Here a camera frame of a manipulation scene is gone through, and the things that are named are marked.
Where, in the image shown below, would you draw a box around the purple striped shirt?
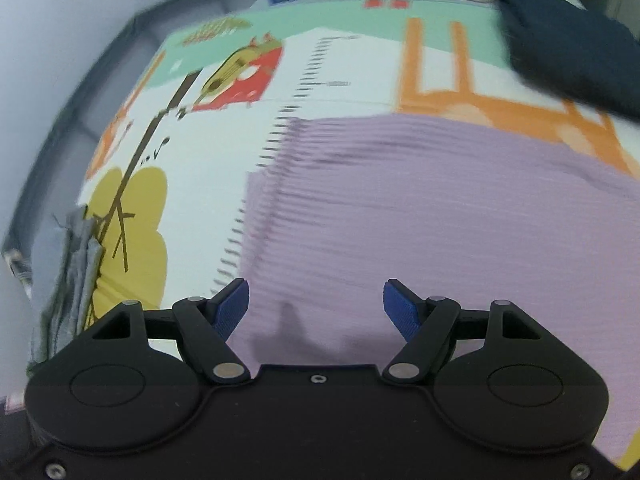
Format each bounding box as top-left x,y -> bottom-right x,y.
232,114 -> 640,471

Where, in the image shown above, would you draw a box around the printed cartoon play mat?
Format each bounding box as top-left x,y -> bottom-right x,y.
30,0 -> 640,371

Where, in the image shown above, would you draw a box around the grey padded rail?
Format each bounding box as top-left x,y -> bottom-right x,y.
0,0 -> 261,281

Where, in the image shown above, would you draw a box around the grey cloth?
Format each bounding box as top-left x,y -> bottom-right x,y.
27,204 -> 107,367

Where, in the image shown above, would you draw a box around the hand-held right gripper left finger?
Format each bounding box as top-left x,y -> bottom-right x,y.
85,278 -> 252,386

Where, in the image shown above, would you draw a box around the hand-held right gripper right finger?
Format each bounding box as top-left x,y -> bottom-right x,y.
381,279 -> 543,385

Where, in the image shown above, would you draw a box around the folded navy clothes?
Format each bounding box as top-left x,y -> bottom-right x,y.
499,0 -> 640,123

